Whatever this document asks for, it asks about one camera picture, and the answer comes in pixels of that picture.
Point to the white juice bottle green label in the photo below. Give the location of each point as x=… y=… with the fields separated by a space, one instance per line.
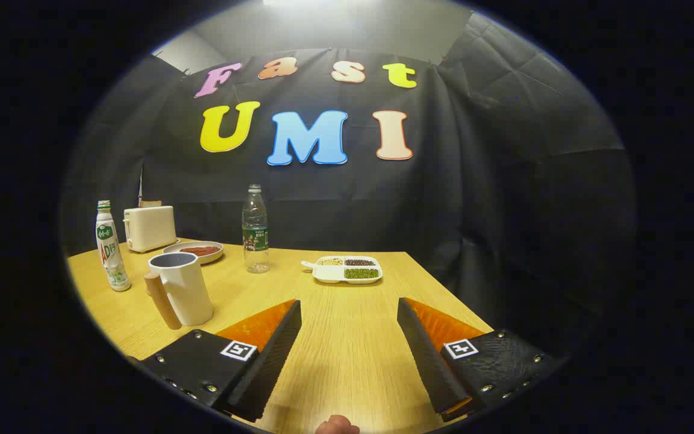
x=112 y=259

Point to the cream toaster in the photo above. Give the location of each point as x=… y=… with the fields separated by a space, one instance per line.
x=149 y=229

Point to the ceiling light panel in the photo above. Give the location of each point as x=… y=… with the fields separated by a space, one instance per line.
x=305 y=2

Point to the red meat strips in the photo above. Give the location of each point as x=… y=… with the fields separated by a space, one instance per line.
x=199 y=250

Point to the toast slice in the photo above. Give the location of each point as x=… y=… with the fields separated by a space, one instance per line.
x=150 y=204

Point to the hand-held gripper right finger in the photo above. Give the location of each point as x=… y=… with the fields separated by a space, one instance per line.
x=431 y=361

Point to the clear plastic water bottle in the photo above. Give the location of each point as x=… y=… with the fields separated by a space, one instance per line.
x=255 y=241

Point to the white divided dish of beans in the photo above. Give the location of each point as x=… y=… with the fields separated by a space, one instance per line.
x=332 y=274

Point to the round beige plate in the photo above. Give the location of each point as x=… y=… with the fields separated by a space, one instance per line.
x=172 y=248

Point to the black backdrop cloth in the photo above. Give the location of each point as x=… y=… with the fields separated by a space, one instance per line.
x=335 y=199

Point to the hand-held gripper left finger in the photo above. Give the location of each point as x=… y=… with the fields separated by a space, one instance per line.
x=265 y=367

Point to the wooden table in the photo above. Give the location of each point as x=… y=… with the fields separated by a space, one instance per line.
x=347 y=337

